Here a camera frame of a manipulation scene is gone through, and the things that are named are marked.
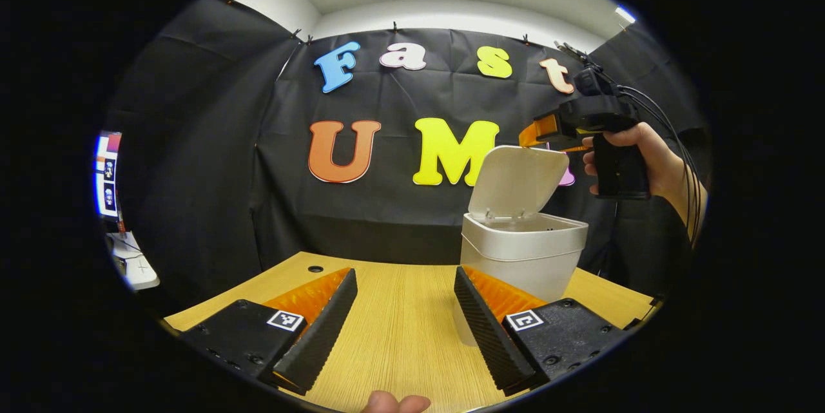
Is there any computer monitor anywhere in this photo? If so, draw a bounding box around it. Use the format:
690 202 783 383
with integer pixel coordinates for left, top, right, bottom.
95 131 123 219

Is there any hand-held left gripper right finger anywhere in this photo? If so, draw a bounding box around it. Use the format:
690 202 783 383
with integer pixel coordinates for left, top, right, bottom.
453 265 630 396

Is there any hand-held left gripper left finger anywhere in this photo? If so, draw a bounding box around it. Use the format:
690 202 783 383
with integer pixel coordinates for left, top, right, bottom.
181 267 359 396

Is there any white desktop garbage bin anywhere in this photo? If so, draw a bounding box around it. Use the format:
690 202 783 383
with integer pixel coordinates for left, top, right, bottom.
451 145 589 347

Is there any black cable bundle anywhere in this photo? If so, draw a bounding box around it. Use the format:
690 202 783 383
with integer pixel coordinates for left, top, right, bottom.
616 83 704 246

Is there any wooden desktop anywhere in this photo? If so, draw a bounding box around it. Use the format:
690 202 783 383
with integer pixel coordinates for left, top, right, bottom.
164 251 658 413

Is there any black backdrop cloth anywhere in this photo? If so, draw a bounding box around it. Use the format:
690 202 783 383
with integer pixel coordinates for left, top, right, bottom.
103 0 713 311

